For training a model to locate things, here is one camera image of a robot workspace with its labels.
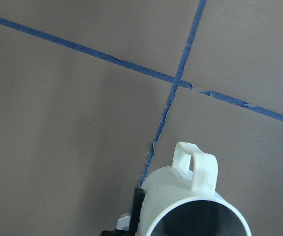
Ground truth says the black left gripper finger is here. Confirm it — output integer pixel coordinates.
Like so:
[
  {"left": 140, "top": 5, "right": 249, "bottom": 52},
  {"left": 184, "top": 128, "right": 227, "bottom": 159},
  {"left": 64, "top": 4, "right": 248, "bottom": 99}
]
[{"left": 128, "top": 187, "right": 145, "bottom": 233}]

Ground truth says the white ribbed mug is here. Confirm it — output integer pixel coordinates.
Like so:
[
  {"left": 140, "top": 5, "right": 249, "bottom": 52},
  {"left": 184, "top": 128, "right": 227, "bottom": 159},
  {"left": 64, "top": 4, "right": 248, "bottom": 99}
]
[{"left": 139, "top": 142, "right": 251, "bottom": 236}]

